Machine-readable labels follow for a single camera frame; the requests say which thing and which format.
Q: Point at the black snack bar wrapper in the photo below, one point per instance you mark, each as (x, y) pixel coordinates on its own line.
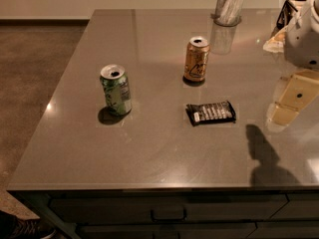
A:
(211, 113)

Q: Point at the dark cabinet drawer with handle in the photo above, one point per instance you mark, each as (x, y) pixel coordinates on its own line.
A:
(192, 208)

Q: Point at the right cabinet drawer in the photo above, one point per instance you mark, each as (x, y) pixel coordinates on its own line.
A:
(300, 206)

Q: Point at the white paper napkin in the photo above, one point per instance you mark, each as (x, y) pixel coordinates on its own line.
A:
(276, 43)

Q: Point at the orange soda can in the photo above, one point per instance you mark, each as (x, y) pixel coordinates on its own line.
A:
(197, 52)

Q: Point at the lower cabinet drawer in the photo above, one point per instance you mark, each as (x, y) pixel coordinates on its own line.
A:
(168, 231)

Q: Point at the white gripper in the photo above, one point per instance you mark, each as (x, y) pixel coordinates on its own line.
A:
(303, 43)

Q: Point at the green soda can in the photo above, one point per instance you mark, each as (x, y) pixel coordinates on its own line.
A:
(116, 88)

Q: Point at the clear cup with utensils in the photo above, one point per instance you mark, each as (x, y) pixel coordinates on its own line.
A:
(227, 12)

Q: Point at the dark sneaker shoe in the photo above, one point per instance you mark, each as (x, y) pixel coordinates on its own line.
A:
(12, 227)

